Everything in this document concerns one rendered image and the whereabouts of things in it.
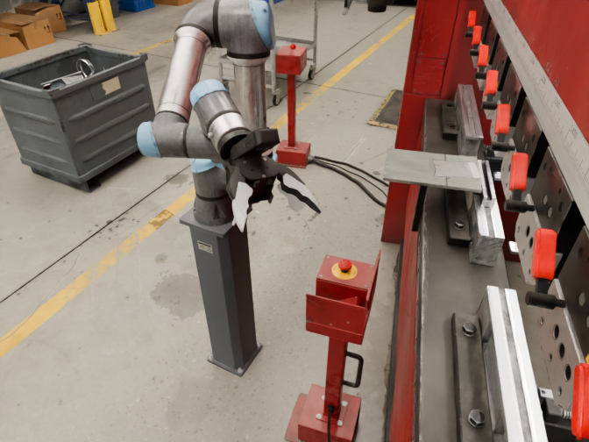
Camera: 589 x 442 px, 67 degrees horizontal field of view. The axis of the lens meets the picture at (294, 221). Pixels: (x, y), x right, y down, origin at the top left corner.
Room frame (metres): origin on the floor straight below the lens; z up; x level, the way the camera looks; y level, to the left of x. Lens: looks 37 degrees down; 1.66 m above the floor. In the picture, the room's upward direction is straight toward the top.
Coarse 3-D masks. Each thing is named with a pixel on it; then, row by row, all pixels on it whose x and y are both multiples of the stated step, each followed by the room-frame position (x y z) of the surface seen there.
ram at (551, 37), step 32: (512, 0) 1.16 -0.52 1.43; (544, 0) 0.87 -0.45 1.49; (576, 0) 0.71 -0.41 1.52; (544, 32) 0.81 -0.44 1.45; (576, 32) 0.66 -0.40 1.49; (544, 64) 0.75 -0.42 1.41; (576, 64) 0.61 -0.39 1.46; (576, 96) 0.57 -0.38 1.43; (544, 128) 0.64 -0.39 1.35; (576, 192) 0.46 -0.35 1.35
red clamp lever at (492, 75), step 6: (492, 72) 1.00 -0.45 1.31; (486, 78) 1.00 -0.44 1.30; (492, 78) 0.99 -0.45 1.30; (486, 84) 0.98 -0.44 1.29; (492, 84) 0.98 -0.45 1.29; (486, 90) 0.97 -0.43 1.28; (492, 90) 0.97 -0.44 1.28; (486, 96) 0.97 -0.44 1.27; (492, 96) 0.96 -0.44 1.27; (486, 102) 0.95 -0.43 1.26; (492, 102) 0.95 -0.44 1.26; (486, 108) 0.94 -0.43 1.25; (492, 108) 0.94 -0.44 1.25
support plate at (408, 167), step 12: (396, 156) 1.17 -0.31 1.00; (408, 156) 1.17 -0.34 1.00; (420, 156) 1.17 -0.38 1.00; (432, 156) 1.17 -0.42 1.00; (456, 156) 1.17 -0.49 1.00; (396, 168) 1.10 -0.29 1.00; (408, 168) 1.10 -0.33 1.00; (420, 168) 1.10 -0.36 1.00; (384, 180) 1.05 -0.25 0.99; (396, 180) 1.05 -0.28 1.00; (408, 180) 1.04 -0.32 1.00; (420, 180) 1.04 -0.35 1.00; (432, 180) 1.04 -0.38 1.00; (444, 180) 1.04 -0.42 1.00; (456, 180) 1.04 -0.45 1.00; (468, 180) 1.04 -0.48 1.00; (480, 192) 0.99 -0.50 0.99
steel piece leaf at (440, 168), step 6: (432, 162) 1.11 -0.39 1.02; (438, 162) 1.13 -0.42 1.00; (444, 162) 1.13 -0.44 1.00; (450, 162) 1.13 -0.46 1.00; (456, 162) 1.13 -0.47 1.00; (462, 162) 1.13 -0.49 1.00; (432, 168) 1.09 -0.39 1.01; (438, 168) 1.10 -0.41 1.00; (444, 168) 1.10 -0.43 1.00; (450, 168) 1.10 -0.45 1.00; (456, 168) 1.10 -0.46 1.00; (462, 168) 1.10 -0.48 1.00; (468, 168) 1.10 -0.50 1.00; (438, 174) 1.07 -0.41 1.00; (444, 174) 1.07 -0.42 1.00; (450, 174) 1.07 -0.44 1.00; (456, 174) 1.07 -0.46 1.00; (462, 174) 1.07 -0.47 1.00; (468, 174) 1.07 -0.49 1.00
